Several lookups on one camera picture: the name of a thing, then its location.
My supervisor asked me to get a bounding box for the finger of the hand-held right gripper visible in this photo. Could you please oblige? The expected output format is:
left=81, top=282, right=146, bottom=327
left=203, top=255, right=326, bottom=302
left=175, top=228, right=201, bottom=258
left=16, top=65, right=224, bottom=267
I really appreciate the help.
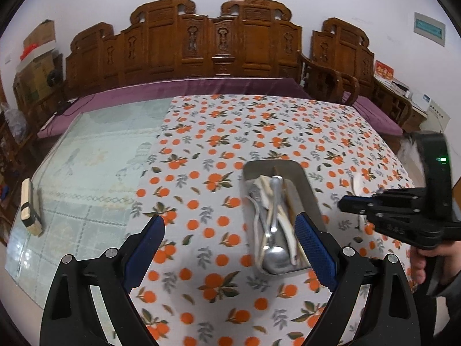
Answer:
left=358, top=210, right=432, bottom=241
left=339, top=187, right=429, bottom=215

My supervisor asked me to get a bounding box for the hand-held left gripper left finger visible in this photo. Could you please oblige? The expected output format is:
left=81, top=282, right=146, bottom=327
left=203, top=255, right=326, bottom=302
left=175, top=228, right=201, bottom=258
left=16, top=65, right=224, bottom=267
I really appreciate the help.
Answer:
left=39, top=214, right=166, bottom=346

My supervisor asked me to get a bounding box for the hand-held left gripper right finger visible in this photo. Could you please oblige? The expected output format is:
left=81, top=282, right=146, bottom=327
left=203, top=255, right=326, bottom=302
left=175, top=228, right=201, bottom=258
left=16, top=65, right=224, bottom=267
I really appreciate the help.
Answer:
left=293, top=213, right=422, bottom=346

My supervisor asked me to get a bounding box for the metal spoon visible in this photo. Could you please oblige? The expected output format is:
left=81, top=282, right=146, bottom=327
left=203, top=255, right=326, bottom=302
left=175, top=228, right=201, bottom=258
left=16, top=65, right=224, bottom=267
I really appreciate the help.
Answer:
left=262, top=175, right=292, bottom=274

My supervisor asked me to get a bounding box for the grey metal tray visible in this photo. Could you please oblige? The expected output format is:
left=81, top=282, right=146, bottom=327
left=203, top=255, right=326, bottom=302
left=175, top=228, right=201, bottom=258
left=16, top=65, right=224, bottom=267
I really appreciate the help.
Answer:
left=242, top=159, right=326, bottom=276

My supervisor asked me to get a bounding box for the person's right forearm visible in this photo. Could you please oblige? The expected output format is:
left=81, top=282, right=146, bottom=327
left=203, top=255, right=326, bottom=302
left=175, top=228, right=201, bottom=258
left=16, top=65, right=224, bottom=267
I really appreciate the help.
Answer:
left=427, top=270, right=461, bottom=346

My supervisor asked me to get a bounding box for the person's right hand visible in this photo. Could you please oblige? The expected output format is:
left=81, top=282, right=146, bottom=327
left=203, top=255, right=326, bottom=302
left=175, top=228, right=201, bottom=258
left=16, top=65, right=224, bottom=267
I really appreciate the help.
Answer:
left=410, top=240, right=461, bottom=291

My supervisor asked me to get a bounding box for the white box blue label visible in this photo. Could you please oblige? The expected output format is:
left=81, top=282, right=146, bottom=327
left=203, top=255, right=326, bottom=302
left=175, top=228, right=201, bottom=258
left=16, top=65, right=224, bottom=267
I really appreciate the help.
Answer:
left=411, top=92, right=451, bottom=137

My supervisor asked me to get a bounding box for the purple armchair cushion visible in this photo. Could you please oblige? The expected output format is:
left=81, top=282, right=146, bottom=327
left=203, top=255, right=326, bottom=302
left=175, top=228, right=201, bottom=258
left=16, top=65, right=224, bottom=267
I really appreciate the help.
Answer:
left=340, top=92, right=403, bottom=138

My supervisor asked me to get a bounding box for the wooden side table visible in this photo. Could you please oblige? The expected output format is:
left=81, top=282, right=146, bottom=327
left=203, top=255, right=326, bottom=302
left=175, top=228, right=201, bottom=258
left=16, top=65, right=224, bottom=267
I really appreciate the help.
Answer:
left=373, top=77, right=429, bottom=132

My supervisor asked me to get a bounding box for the pale green lace table cover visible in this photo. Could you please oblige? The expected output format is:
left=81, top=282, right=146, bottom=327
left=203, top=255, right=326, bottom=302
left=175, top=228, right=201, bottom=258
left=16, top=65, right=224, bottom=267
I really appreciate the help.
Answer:
left=5, top=95, right=177, bottom=318

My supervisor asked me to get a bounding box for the wooden block black band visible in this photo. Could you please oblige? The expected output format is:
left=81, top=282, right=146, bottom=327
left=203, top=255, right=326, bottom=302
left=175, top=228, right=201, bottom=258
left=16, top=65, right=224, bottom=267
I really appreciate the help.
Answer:
left=21, top=178, right=44, bottom=238

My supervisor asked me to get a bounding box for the red printed box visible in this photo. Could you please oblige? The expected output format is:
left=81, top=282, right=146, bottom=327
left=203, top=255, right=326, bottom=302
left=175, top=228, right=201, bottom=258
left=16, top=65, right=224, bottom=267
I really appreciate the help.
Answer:
left=375, top=61, right=395, bottom=82

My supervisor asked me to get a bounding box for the orange fruit print tablecloth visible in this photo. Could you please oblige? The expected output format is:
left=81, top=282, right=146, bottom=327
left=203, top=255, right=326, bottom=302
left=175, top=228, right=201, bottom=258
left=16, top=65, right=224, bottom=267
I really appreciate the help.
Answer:
left=128, top=94, right=418, bottom=346

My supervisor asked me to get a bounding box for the carved wooden armchair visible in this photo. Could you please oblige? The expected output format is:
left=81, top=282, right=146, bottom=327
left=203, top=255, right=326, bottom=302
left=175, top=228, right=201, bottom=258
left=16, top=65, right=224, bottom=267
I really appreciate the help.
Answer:
left=301, top=17, right=413, bottom=134

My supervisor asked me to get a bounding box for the wooden armchair with clutter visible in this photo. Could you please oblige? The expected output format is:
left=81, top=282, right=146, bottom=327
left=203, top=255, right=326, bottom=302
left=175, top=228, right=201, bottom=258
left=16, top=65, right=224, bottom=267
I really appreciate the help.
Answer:
left=0, top=79, right=69, bottom=238

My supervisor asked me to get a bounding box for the purple bench cushion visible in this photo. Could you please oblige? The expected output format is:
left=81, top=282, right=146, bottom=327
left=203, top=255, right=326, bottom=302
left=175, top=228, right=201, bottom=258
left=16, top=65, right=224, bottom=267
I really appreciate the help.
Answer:
left=36, top=77, right=312, bottom=139

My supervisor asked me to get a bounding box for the clear plastic bag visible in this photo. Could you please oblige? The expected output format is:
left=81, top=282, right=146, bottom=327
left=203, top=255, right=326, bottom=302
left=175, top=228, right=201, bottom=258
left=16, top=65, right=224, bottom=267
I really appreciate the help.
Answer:
left=0, top=103, right=29, bottom=141

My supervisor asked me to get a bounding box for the large brown cardboard box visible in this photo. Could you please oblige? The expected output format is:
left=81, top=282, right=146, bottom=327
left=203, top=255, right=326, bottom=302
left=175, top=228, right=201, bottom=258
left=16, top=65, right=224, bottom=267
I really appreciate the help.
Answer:
left=14, top=52, right=65, bottom=99

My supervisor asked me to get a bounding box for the carved wooden bench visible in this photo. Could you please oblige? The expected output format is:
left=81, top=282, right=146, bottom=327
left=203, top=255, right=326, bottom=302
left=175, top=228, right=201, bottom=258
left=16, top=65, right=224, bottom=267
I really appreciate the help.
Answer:
left=63, top=0, right=305, bottom=91

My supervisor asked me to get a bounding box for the white box red print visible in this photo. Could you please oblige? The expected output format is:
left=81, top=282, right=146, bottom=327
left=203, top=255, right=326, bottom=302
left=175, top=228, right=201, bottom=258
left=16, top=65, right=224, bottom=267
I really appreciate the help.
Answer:
left=16, top=41, right=58, bottom=71

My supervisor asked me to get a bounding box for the small cardboard box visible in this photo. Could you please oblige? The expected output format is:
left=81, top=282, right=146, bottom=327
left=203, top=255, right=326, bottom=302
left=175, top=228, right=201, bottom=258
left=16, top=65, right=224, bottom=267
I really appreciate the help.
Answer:
left=23, top=20, right=56, bottom=49

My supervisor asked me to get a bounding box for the grey wall panel box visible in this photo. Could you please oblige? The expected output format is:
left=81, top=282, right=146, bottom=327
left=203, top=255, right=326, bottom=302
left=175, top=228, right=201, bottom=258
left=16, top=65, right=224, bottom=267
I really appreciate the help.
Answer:
left=413, top=12, right=446, bottom=47

